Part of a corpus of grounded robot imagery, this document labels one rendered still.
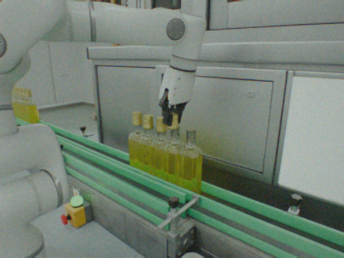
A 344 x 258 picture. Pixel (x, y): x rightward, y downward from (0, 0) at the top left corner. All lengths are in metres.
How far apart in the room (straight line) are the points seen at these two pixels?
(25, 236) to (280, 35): 0.77
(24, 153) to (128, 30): 0.33
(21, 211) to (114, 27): 0.42
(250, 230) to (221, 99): 0.39
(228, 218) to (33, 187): 0.48
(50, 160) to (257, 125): 0.56
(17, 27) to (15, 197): 0.31
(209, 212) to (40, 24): 0.61
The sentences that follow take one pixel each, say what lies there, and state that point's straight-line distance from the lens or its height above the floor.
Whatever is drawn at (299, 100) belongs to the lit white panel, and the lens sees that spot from 0.71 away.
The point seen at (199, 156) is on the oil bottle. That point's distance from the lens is 0.74.
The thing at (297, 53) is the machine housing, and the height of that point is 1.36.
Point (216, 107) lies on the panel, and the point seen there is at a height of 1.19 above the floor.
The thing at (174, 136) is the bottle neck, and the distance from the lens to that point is 0.75.
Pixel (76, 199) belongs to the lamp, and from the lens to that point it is 0.98.
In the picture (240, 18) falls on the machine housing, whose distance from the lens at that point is 0.82.
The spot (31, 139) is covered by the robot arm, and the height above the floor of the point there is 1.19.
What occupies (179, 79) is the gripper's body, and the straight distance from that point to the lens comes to 0.66.
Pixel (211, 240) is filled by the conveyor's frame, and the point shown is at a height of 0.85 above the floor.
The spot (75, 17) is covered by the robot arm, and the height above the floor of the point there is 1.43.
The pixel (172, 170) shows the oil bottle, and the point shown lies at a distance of 0.78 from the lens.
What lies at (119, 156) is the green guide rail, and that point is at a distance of 1.07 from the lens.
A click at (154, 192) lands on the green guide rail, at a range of 0.83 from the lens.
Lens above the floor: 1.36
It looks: 17 degrees down
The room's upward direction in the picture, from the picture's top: straight up
